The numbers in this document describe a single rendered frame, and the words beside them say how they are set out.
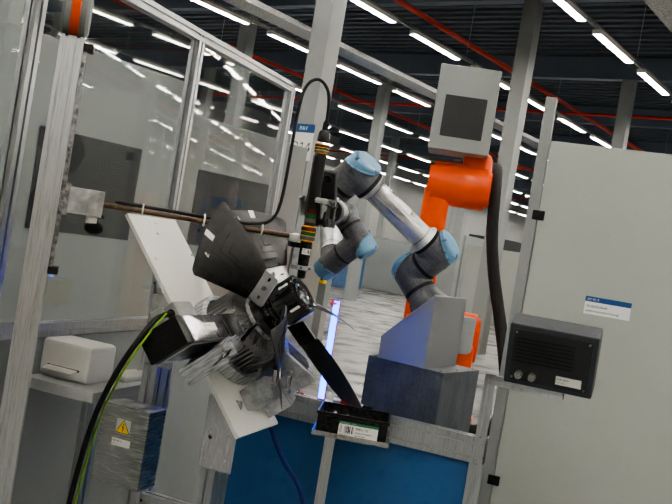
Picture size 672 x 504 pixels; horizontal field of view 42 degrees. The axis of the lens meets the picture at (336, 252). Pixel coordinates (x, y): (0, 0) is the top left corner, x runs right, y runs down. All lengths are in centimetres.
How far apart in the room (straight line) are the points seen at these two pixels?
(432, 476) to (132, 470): 93
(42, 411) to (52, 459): 19
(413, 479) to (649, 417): 159
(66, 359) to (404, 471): 109
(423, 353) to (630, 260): 142
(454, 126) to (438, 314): 352
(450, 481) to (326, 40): 721
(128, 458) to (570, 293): 233
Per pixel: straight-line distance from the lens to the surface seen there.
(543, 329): 266
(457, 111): 646
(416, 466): 285
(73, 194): 243
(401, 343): 307
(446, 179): 649
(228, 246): 229
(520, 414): 422
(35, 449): 287
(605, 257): 415
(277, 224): 265
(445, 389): 305
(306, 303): 242
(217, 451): 247
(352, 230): 273
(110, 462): 255
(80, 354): 261
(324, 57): 951
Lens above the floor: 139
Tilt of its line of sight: 1 degrees down
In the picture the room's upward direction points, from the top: 9 degrees clockwise
